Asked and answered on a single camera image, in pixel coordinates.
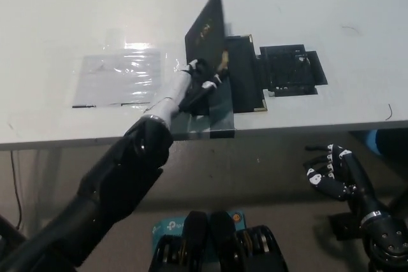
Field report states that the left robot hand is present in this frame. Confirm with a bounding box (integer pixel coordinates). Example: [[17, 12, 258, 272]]
[[145, 58, 230, 126]]

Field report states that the thin black hanging cable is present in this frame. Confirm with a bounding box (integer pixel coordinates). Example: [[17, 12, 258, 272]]
[[10, 150, 26, 231]]

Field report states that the teal tp-link box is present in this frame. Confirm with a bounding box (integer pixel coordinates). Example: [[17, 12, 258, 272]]
[[151, 210, 246, 244]]

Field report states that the black diary with gold corners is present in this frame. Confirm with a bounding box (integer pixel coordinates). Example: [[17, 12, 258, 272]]
[[184, 0, 269, 115]]

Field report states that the blue object under desk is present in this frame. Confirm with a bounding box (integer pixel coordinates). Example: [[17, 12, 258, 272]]
[[366, 130, 381, 155]]

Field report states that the black floor tape patch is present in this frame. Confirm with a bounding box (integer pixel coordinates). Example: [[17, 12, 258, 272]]
[[328, 213, 367, 241]]

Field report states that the black tape patch on desk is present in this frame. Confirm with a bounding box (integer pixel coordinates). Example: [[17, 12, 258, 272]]
[[256, 43, 329, 97]]

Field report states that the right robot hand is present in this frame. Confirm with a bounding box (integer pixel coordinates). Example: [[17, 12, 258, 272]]
[[302, 143, 384, 222]]

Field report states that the clear plastic sheet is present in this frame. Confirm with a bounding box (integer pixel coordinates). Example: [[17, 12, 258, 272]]
[[71, 49, 162, 109]]

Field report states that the grey duct tape strip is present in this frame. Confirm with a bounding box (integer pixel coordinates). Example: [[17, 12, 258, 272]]
[[207, 79, 237, 141]]

